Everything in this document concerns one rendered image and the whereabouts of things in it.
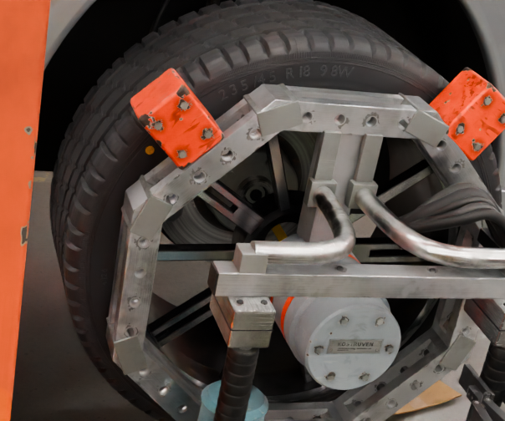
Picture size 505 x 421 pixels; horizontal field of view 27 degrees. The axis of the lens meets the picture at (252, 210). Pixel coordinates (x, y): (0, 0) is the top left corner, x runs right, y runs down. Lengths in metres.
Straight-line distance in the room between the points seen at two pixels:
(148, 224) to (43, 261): 1.89
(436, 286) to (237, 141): 0.30
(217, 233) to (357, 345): 0.52
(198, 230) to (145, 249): 0.43
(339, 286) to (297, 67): 0.32
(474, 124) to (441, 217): 0.15
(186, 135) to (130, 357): 0.32
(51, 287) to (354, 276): 1.93
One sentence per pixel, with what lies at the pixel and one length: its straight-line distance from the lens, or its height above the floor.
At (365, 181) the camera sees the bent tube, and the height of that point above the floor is 1.02.
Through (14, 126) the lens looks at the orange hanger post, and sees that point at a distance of 0.96.
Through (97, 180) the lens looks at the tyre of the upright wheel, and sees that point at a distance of 1.38.
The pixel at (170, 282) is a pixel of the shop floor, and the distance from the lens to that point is 3.17.
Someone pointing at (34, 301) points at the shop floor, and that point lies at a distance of 2.99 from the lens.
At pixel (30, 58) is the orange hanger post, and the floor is 1.23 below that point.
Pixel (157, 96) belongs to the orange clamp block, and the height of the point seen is 1.10.
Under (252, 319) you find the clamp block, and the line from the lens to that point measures 1.16.
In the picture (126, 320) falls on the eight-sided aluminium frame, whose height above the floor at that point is 0.80.
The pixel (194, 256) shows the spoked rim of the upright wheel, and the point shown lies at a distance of 1.48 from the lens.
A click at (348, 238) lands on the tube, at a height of 1.01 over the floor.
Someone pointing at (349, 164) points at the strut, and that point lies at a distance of 1.37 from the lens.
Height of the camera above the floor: 1.52
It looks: 24 degrees down
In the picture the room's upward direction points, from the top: 11 degrees clockwise
